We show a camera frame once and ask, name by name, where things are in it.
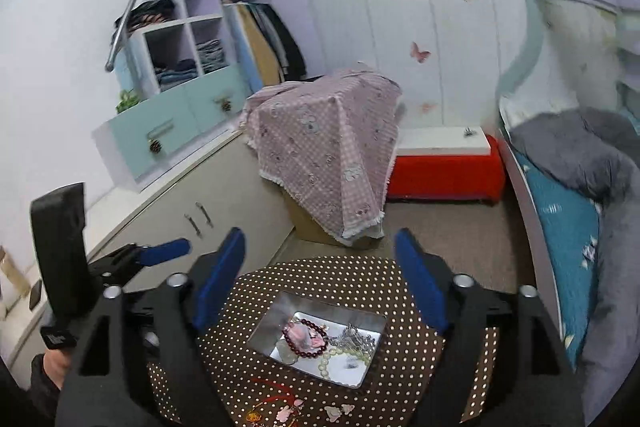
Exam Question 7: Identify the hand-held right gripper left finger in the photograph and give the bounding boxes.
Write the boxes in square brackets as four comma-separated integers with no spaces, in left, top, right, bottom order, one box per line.
[55,227,247,427]

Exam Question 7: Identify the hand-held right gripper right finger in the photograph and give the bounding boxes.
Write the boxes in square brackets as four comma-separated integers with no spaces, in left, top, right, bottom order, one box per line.
[395,228,586,427]

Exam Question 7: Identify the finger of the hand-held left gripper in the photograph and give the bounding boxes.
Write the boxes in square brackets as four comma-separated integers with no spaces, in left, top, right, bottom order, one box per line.
[88,238,192,290]

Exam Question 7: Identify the black metal box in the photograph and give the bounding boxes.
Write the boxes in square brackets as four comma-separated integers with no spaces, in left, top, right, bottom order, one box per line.
[248,291,389,390]

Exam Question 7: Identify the silver chain necklace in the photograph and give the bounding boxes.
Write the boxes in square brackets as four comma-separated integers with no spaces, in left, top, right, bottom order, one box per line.
[336,322,379,364]

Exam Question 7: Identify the dark red bead bracelet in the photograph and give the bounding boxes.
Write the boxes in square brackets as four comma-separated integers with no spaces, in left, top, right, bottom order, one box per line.
[281,321,332,354]

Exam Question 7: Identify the pink stone pendant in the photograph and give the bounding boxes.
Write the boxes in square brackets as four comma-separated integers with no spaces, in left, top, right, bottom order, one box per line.
[292,326,323,350]

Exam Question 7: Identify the pale jade pendant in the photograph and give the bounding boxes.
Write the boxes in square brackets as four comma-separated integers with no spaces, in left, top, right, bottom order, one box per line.
[277,341,301,365]

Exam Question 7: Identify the red string ornament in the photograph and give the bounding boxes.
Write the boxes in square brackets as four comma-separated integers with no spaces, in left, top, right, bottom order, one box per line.
[245,376,303,427]

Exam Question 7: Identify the white bead bracelet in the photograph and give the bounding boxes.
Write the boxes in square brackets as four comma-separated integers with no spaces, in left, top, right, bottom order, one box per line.
[319,341,357,380]

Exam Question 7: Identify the pink flower charm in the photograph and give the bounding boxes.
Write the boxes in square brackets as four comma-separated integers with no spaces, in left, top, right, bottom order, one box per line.
[277,399,305,423]

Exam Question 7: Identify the person's left forearm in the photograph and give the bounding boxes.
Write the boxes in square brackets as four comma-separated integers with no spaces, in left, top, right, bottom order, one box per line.
[29,354,62,423]

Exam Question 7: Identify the white low cabinet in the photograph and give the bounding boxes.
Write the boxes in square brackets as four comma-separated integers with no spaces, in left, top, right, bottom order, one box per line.
[0,129,301,358]

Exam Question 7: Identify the brown polka-dot tablecloth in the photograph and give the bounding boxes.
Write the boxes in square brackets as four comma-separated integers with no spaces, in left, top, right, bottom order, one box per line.
[145,257,501,427]

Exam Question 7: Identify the red storage box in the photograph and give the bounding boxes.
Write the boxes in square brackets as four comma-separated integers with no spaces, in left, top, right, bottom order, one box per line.
[386,136,507,204]

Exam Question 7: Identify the teal drawer unit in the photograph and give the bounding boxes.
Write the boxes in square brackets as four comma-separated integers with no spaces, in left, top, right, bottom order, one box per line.
[91,64,251,194]

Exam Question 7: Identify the white box lid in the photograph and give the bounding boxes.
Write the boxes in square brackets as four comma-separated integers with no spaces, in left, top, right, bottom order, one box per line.
[395,126,493,154]

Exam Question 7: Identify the blue bed sheet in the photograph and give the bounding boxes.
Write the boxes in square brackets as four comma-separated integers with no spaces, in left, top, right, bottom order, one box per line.
[515,152,601,368]

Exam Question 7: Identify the green potted plant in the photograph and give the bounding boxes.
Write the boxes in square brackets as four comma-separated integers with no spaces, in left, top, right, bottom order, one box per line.
[116,89,142,114]

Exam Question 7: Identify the pink checked cloth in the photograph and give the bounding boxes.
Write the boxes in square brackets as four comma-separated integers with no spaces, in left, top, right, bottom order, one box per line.
[239,63,403,247]

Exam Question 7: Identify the folded blue jeans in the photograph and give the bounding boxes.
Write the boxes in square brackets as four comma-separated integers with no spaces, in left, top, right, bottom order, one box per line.
[154,59,197,86]

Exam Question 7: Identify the grey duvet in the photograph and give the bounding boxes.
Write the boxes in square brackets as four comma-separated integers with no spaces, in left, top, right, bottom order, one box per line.
[507,107,640,423]

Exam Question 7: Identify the folded grey clothes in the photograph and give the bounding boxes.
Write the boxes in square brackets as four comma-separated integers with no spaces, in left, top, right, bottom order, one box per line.
[195,38,225,70]

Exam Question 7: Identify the light blue hanging shirt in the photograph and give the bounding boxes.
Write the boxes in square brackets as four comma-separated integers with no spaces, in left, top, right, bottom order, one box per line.
[231,7,264,92]

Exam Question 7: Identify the mustard hanging coat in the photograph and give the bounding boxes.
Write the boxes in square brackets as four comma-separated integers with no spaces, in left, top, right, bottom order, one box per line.
[241,9,281,86]

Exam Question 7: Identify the black hanging coat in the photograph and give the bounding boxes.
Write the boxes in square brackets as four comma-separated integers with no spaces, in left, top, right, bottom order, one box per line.
[260,4,307,80]

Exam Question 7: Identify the dark clothes pile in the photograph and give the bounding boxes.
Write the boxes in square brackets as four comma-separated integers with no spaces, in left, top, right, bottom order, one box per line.
[114,0,176,30]

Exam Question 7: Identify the white wardrobe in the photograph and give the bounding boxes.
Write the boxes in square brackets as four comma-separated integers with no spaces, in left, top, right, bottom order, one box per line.
[292,0,531,128]

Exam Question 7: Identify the teal bunk bed frame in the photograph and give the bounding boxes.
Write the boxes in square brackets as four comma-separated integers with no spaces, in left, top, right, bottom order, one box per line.
[495,0,640,358]

